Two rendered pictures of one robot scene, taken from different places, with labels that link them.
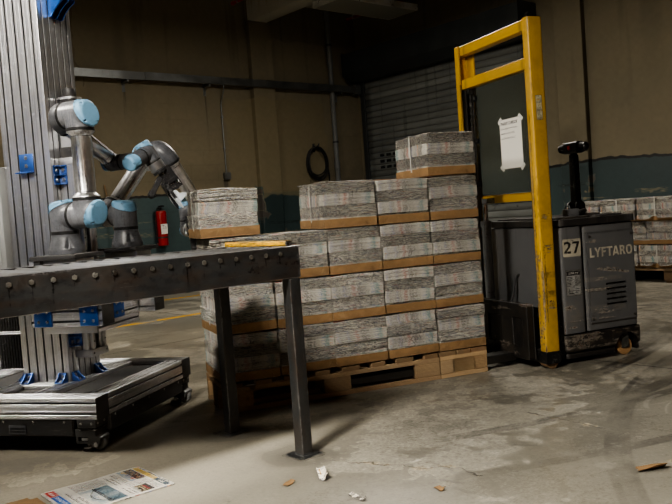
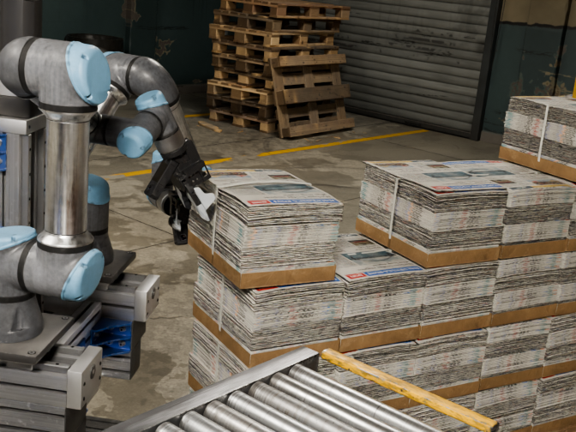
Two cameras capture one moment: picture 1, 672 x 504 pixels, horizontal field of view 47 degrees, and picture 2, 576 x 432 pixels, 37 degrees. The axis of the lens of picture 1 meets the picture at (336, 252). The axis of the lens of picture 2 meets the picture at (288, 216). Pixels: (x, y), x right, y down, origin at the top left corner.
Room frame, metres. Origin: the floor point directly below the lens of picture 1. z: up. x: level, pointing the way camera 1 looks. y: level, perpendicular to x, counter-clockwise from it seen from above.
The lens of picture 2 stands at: (1.53, 0.90, 1.64)
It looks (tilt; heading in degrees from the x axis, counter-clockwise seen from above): 16 degrees down; 349
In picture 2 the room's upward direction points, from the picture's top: 6 degrees clockwise
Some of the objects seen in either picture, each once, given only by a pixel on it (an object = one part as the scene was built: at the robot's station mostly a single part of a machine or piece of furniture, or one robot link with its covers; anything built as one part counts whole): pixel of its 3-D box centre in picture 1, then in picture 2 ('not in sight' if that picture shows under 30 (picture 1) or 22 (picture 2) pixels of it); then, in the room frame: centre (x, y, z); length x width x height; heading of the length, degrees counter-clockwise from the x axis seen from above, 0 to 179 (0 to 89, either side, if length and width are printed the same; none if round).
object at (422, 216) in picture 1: (389, 218); (494, 231); (4.13, -0.30, 0.86); 0.38 x 0.29 x 0.04; 21
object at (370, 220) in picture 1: (337, 222); (425, 237); (4.02, -0.02, 0.86); 0.38 x 0.29 x 0.04; 21
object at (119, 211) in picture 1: (123, 213); (85, 201); (3.82, 1.03, 0.98); 0.13 x 0.12 x 0.14; 51
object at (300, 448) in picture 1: (297, 366); not in sight; (2.91, 0.18, 0.34); 0.06 x 0.06 x 0.68; 40
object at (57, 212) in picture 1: (64, 215); (11, 258); (3.34, 1.16, 0.98); 0.13 x 0.12 x 0.14; 65
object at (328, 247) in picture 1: (319, 309); (375, 369); (3.97, 0.11, 0.42); 1.17 x 0.39 x 0.83; 111
